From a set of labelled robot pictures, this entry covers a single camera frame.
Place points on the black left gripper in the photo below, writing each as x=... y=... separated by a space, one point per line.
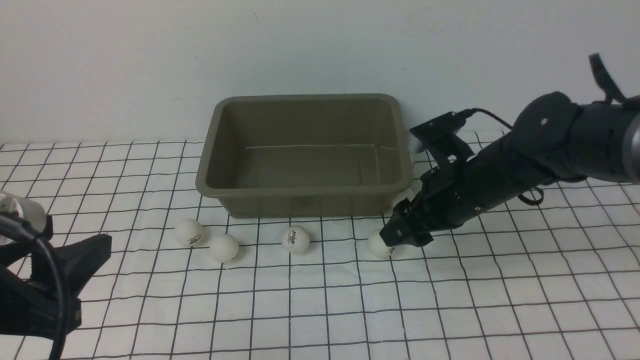
x=29 y=311

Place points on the white black-grid tablecloth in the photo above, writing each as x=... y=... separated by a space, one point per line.
x=555 y=282

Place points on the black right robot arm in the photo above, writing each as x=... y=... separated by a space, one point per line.
x=552 y=140

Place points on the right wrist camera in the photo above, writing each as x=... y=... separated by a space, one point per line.
x=439 y=138

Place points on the olive green plastic bin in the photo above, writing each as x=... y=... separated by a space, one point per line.
x=281 y=156

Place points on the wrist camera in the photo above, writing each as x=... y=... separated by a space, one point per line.
x=439 y=138
x=24 y=223

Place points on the logo white ping-pong ball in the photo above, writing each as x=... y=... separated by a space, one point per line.
x=296 y=239

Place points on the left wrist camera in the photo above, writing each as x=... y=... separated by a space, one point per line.
x=24 y=223

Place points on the plain white ping-pong ball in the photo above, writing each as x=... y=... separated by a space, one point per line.
x=223 y=248

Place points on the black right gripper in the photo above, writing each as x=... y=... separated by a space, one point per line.
x=449 y=198

